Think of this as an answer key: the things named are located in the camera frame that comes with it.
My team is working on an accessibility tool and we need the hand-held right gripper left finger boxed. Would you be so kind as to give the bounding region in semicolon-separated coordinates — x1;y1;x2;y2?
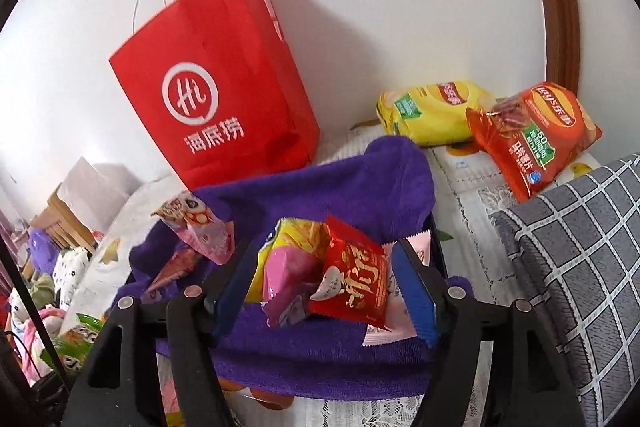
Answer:
60;237;261;427

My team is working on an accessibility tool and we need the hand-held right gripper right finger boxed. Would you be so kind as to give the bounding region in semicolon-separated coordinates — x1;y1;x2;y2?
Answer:
391;238;587;427

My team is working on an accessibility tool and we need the yellow and pink snack bag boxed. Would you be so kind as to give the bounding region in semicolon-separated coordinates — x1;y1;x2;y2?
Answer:
247;217;336;328

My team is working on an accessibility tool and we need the small red snack packet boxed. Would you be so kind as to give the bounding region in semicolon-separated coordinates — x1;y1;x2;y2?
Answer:
309;214;392;332

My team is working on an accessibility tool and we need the pale pink snack packet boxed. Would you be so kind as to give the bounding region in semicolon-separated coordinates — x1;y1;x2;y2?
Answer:
362;231;432;348

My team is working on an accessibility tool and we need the pink and orange snack packet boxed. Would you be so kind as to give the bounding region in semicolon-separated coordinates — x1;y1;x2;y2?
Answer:
145;247;206;303

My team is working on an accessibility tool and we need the purple towel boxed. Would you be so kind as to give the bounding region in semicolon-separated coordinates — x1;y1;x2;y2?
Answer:
117;136;441;400

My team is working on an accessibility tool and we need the grey checked pillow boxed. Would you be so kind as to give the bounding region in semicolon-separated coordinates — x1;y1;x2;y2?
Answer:
490;153;640;427

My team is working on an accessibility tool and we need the green snack packet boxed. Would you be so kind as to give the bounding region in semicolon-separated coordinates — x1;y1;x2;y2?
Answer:
52;313;103;373

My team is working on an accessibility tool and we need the white dotted cushion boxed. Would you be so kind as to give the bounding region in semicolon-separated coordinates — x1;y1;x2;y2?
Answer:
52;247;91;308

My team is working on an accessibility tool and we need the yellow chips bag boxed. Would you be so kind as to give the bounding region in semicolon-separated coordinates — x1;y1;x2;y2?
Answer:
376;81;497;146

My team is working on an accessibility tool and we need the white paper bag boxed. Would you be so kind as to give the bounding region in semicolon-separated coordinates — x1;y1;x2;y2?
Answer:
57;156;143;233

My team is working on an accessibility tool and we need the orange chips bag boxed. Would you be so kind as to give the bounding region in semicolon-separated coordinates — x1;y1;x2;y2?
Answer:
466;82;603;204

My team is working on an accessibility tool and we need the green plush toy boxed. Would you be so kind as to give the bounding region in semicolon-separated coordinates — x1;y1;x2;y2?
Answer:
27;274;56;308

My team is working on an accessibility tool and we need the light wooden furniture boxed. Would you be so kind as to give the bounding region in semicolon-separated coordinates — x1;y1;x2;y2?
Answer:
30;184;98;248

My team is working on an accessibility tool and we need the purple plush toy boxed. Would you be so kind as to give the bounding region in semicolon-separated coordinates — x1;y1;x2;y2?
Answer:
27;227;61;278

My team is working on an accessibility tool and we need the black tripod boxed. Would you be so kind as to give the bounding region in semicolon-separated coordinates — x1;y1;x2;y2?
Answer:
0;234;76;378

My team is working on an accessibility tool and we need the pink and white plush toy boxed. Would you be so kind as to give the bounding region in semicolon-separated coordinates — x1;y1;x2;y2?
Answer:
10;297;66;383

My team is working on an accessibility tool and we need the red paper bag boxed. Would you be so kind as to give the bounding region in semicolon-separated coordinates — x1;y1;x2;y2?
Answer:
109;0;321;192

